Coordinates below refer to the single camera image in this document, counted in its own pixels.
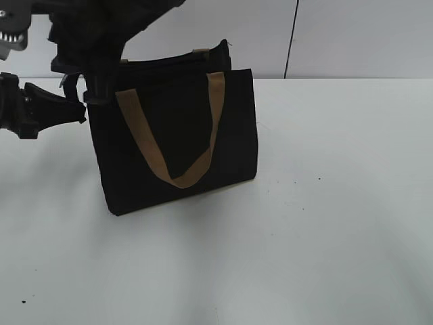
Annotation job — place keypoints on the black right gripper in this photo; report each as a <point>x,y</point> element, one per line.
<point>85,46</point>

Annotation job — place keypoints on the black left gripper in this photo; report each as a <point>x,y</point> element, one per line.
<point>36,110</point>

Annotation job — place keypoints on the black tote bag tan handles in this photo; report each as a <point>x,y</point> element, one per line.
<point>173,128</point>

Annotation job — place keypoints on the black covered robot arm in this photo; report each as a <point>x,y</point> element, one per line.
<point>123,20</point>

